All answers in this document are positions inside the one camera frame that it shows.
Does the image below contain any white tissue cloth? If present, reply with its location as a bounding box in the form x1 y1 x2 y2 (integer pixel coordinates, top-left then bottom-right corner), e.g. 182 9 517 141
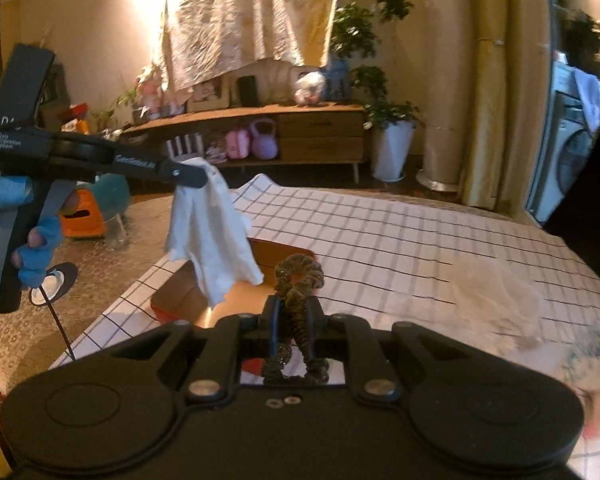
166 157 264 308

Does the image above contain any white gauze cloth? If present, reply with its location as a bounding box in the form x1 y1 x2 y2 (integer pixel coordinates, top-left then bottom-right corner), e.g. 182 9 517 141
446 255 546 341

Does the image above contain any left hand blue glove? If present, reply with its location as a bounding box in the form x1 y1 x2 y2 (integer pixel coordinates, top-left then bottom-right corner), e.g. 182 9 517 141
0 177 62 288

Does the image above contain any white wifi router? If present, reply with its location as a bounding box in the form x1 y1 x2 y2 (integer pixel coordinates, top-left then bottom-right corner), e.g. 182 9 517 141
166 133 204 162

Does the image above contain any teal storage tub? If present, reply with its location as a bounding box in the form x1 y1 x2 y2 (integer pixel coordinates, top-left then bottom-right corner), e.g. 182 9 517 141
91 174 131 220

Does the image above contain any pink small case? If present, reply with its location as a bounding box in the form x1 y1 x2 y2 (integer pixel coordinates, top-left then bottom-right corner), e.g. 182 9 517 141
225 128 250 160

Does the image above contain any red tin box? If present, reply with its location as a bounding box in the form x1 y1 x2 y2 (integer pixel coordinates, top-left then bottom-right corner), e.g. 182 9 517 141
149 236 316 376

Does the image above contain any pink doll figure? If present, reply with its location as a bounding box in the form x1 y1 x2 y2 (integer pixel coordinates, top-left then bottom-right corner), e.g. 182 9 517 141
136 63 162 120

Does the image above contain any orange plastic container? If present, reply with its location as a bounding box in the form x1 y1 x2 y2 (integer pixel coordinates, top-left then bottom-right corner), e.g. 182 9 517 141
60 188 106 238

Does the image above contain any purple kettlebell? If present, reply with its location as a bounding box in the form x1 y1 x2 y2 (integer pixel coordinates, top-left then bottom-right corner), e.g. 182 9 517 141
249 117 278 160

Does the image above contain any wooden tv cabinet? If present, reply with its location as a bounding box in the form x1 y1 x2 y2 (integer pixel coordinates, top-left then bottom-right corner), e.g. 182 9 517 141
121 103 370 181

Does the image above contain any white grid tablecloth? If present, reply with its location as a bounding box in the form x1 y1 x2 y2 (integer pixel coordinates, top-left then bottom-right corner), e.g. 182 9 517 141
49 173 600 480

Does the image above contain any wrapped plush on cabinet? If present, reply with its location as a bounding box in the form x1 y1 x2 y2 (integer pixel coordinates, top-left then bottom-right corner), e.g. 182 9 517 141
294 70 326 106

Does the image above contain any white pink plush toy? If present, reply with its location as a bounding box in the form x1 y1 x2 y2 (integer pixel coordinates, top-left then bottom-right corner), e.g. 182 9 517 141
557 325 600 440

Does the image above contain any white planter with plant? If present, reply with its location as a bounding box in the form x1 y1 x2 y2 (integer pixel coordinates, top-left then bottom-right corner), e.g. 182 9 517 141
329 0 420 183

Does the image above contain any cream floor air conditioner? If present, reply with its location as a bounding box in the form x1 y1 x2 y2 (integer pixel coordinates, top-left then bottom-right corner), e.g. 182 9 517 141
417 0 474 193

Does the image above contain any washing machine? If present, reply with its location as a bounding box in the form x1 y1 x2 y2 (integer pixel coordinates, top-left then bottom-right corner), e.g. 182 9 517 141
526 62 600 224

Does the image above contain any yellow curtain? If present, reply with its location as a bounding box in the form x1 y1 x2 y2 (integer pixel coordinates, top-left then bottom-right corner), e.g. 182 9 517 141
462 0 552 218

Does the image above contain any picture frame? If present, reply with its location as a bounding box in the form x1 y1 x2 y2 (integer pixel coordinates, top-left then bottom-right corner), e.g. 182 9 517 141
187 76 230 113

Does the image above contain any floral sheet on wall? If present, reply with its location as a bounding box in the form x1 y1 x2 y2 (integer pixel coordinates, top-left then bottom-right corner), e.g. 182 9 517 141
160 0 338 90

